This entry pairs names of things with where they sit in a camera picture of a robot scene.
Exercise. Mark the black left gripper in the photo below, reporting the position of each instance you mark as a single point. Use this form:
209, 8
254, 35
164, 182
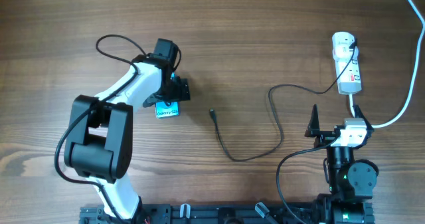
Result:
180, 92

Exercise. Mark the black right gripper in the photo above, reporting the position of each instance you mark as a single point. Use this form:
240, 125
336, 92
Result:
325, 137

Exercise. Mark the teal Galaxy smartphone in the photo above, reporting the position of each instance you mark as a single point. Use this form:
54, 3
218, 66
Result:
167, 109

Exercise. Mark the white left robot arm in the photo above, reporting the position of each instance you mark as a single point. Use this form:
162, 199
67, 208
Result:
98, 142

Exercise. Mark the white power strip socket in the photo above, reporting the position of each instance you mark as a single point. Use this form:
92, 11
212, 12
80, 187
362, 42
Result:
345, 54

